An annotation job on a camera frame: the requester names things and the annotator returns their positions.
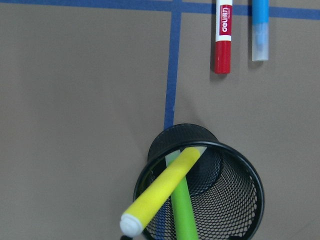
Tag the black mesh pen cup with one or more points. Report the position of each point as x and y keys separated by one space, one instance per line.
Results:
x=225 y=190

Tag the blue marker pen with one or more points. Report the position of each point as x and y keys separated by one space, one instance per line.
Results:
x=260 y=30

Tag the green marker pen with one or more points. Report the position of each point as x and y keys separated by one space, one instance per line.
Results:
x=185 y=212

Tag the brown paper table mat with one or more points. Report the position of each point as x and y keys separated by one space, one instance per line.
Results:
x=86 y=85

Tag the yellow highlighter pen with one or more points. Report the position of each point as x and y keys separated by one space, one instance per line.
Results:
x=139 y=214

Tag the red marker pen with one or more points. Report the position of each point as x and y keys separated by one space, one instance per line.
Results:
x=223 y=36

